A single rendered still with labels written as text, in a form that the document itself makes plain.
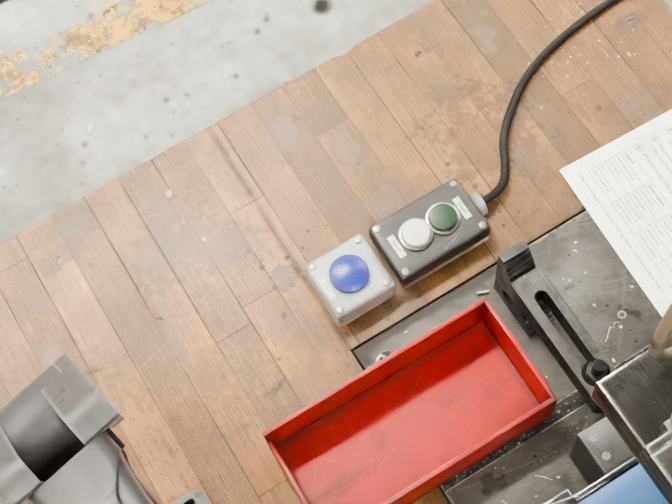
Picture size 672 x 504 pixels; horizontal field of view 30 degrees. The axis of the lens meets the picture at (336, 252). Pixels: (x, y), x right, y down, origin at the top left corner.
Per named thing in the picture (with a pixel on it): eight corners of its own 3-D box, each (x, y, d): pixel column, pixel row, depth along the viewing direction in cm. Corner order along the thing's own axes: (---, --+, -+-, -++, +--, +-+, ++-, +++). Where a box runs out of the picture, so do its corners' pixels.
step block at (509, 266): (493, 287, 127) (498, 255, 118) (518, 273, 127) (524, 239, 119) (530, 339, 124) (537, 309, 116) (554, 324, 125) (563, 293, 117)
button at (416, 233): (396, 235, 128) (396, 228, 126) (420, 221, 128) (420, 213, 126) (411, 258, 127) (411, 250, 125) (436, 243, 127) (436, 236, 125)
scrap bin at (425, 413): (268, 446, 122) (261, 432, 117) (483, 316, 126) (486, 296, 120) (332, 553, 118) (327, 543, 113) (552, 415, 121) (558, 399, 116)
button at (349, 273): (322, 273, 127) (321, 266, 125) (356, 253, 127) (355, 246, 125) (343, 304, 125) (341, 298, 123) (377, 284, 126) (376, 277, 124)
